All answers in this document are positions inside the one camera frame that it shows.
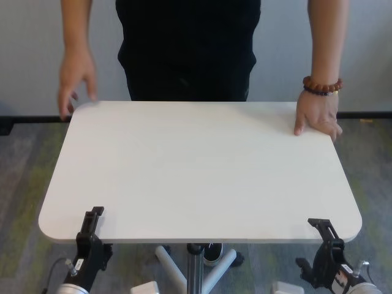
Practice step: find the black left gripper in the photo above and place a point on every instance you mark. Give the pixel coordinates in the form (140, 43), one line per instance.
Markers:
(88, 254)

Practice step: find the white rectangular table top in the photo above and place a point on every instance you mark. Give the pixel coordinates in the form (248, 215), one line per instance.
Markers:
(199, 171)

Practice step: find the person left forearm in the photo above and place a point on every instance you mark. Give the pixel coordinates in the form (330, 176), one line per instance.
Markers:
(327, 39)

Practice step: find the white star table base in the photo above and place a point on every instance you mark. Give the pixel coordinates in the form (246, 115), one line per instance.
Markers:
(225, 260)

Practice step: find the person left hand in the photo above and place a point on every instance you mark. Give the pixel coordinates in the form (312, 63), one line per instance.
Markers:
(318, 110)

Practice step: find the small tan floor scrap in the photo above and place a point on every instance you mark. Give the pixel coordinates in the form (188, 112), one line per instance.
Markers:
(366, 120)

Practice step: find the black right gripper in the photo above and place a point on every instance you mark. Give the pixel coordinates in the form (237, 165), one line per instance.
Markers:
(329, 263)

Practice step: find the person right hand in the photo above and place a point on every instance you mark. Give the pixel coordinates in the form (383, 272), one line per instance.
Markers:
(76, 73)

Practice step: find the person right forearm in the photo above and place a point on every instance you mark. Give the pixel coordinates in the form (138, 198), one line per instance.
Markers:
(76, 27)

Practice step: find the black wall baseboard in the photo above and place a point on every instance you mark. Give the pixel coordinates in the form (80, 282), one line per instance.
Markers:
(36, 118)

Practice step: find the person black shirt torso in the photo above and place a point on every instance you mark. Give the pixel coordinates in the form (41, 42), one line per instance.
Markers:
(190, 46)

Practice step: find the black sneaker white laces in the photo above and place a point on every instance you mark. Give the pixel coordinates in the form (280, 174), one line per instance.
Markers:
(212, 254)

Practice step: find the black floor box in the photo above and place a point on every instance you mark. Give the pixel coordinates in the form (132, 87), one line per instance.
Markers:
(5, 126)

